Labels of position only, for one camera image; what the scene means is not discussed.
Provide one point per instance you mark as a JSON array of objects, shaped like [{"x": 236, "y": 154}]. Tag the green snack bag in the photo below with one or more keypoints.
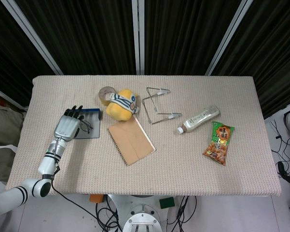
[{"x": 219, "y": 145}]

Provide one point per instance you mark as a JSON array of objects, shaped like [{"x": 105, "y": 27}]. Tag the orange box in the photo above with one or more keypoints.
[{"x": 96, "y": 198}]

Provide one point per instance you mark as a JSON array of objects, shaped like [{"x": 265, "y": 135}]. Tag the brown packing tape roll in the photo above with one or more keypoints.
[{"x": 101, "y": 96}]

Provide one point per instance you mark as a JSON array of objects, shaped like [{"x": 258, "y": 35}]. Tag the brown spiral notebook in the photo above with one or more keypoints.
[{"x": 130, "y": 142}]

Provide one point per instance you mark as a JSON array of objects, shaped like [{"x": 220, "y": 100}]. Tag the khaki fabric bundle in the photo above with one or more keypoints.
[{"x": 2, "y": 125}]

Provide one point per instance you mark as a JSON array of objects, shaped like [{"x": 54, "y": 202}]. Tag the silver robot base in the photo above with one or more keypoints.
[{"x": 142, "y": 222}]

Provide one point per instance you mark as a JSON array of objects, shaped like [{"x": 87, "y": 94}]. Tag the thin-frame eyeglasses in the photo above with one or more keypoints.
[{"x": 85, "y": 125}]

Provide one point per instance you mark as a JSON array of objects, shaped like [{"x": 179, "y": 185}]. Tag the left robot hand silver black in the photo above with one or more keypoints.
[{"x": 65, "y": 125}]

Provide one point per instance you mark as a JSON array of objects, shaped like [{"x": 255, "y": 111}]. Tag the green box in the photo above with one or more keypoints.
[{"x": 167, "y": 203}]

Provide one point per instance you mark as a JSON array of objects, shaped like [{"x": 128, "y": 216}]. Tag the white frame post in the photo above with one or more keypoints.
[
  {"x": 138, "y": 36},
  {"x": 31, "y": 33},
  {"x": 228, "y": 36}
]

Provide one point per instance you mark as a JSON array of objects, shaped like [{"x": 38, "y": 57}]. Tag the yellow plush toy striped headband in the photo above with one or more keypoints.
[{"x": 120, "y": 108}]

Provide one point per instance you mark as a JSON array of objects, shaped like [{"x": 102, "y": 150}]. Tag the black curtain panel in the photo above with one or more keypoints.
[
  {"x": 183, "y": 36},
  {"x": 275, "y": 60},
  {"x": 9, "y": 48},
  {"x": 86, "y": 36}
]

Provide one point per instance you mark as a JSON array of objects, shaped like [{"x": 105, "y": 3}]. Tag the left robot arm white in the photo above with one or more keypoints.
[{"x": 47, "y": 162}]

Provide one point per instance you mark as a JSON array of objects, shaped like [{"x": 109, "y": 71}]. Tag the beige plastic drink bottle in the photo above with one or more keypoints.
[{"x": 200, "y": 118}]

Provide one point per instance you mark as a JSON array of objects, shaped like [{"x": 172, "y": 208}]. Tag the beige woven tablecloth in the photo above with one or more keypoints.
[{"x": 183, "y": 174}]

